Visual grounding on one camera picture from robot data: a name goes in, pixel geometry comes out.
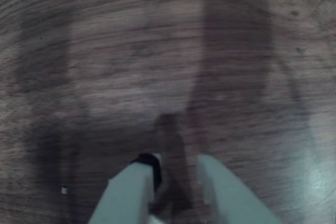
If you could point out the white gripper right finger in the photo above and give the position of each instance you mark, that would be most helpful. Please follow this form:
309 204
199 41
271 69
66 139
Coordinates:
228 197

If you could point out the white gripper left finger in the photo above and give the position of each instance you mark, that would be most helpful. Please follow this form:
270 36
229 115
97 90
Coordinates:
126 197

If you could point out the small white crumb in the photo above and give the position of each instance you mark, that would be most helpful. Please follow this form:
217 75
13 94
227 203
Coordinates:
64 190

